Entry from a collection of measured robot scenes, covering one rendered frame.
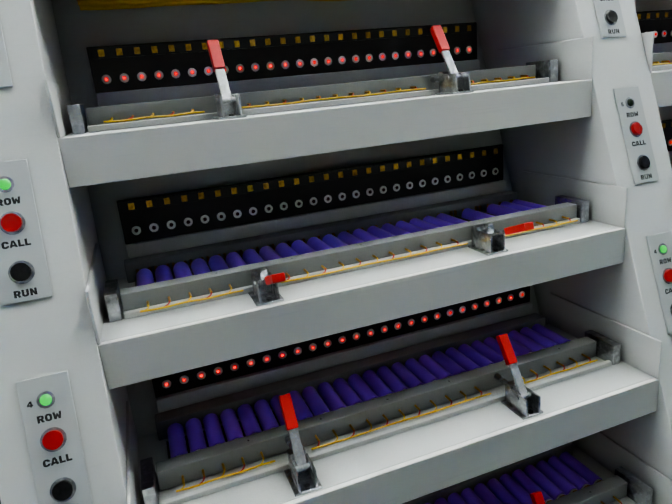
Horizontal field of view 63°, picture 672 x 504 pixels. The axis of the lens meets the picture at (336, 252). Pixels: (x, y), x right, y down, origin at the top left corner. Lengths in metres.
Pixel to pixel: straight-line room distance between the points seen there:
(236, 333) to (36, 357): 0.17
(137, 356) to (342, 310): 0.20
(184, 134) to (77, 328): 0.20
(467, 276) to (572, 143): 0.27
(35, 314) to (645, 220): 0.68
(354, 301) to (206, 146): 0.21
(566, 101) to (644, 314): 0.28
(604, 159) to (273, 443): 0.52
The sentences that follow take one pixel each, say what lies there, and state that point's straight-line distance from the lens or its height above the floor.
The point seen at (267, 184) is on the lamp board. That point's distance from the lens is 0.71.
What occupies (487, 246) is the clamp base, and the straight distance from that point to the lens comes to 0.65.
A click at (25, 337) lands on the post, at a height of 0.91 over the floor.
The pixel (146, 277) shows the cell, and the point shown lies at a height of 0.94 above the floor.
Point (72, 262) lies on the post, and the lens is 0.54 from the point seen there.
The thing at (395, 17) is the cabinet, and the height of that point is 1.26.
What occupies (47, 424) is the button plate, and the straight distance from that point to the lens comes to 0.55.
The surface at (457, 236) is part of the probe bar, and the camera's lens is 0.67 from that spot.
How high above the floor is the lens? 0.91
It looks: 2 degrees up
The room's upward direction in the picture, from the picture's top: 12 degrees counter-clockwise
